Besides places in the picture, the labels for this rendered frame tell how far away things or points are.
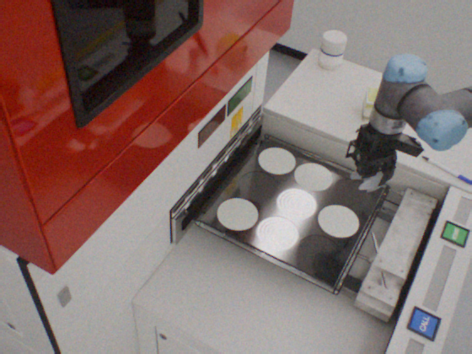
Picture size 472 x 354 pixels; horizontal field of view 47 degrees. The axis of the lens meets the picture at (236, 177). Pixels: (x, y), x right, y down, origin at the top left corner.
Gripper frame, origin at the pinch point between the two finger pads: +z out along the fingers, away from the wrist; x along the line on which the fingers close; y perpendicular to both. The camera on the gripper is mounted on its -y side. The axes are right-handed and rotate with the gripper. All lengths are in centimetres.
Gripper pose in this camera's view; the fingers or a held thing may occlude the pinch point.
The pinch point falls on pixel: (371, 186)
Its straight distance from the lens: 130.1
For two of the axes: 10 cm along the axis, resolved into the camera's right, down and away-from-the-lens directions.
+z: -0.6, 6.8, 7.3
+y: -9.2, 2.5, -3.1
